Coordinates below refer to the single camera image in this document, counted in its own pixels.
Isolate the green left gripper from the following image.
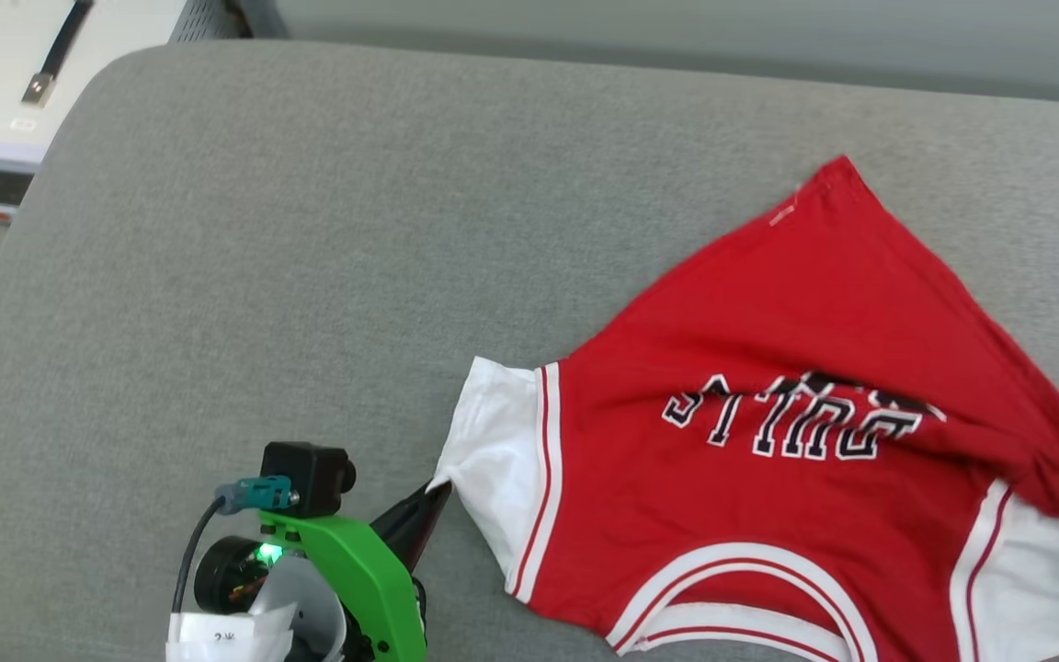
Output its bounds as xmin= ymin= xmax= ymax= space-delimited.
xmin=257 ymin=479 xmax=453 ymax=662

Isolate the white paper label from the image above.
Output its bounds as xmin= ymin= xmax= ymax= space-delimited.
xmin=165 ymin=601 xmax=297 ymax=662

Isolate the white metal box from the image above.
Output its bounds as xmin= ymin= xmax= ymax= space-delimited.
xmin=0 ymin=0 xmax=250 ymax=226

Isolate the black box handle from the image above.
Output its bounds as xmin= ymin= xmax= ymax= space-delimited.
xmin=21 ymin=0 xmax=95 ymax=105

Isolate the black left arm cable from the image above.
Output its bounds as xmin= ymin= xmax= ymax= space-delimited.
xmin=171 ymin=476 xmax=297 ymax=615

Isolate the red and white jersey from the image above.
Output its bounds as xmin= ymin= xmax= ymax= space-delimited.
xmin=427 ymin=154 xmax=1059 ymax=662

